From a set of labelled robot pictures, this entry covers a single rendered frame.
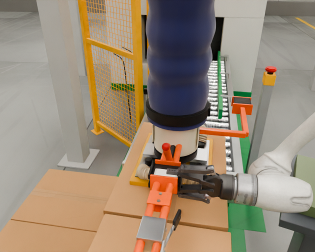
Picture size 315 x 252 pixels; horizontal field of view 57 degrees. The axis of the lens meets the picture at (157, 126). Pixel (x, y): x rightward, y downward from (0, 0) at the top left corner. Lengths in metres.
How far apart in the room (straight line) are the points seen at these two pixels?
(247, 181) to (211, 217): 0.19
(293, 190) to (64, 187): 1.23
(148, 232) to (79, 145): 2.00
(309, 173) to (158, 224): 0.92
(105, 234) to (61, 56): 1.65
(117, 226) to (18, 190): 1.81
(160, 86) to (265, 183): 0.42
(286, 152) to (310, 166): 0.54
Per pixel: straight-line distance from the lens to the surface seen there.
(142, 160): 1.15
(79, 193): 1.68
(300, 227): 1.33
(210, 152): 1.22
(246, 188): 0.86
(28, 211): 1.67
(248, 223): 2.30
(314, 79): 4.63
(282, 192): 0.87
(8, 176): 2.88
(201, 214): 0.98
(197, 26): 0.88
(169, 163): 0.92
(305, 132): 0.98
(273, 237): 2.27
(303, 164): 1.55
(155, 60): 0.93
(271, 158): 1.01
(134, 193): 1.04
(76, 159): 2.78
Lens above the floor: 1.66
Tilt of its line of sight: 31 degrees down
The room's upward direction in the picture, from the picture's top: straight up
